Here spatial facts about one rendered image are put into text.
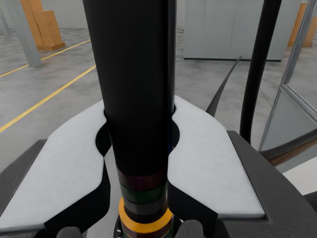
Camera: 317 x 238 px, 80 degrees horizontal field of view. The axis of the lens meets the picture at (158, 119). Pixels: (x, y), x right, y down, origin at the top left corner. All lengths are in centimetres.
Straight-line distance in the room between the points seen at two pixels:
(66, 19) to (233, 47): 1127
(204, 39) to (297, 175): 522
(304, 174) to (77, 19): 1410
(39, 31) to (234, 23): 642
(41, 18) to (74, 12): 622
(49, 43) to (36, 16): 88
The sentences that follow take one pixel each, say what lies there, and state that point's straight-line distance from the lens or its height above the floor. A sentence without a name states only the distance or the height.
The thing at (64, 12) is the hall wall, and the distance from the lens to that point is 1463.
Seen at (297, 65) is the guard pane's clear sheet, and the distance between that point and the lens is 151.
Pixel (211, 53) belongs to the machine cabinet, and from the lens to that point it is 570.
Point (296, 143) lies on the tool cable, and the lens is 28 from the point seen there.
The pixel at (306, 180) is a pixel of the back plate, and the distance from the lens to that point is 53.
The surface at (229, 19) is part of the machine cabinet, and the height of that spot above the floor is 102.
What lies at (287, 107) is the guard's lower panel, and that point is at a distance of 151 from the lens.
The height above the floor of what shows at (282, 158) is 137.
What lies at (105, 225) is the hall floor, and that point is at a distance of 180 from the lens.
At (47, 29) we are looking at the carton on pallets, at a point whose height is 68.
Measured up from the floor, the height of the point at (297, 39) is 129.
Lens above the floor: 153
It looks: 33 degrees down
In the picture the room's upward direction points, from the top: 2 degrees counter-clockwise
